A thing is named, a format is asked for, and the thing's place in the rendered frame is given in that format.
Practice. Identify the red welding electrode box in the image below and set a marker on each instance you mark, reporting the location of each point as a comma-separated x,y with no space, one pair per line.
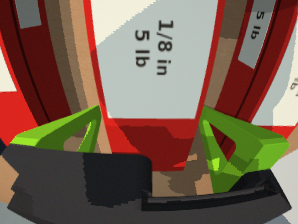
152,62

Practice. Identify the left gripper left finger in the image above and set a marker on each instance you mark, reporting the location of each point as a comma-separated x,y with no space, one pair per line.
53,135

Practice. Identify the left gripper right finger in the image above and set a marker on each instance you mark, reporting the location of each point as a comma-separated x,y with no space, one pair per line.
256,148

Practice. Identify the red box of welding electrodes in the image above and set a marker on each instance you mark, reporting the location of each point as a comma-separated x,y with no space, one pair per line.
31,91

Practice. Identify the red box with white label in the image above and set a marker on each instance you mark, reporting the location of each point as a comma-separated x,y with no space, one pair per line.
261,86

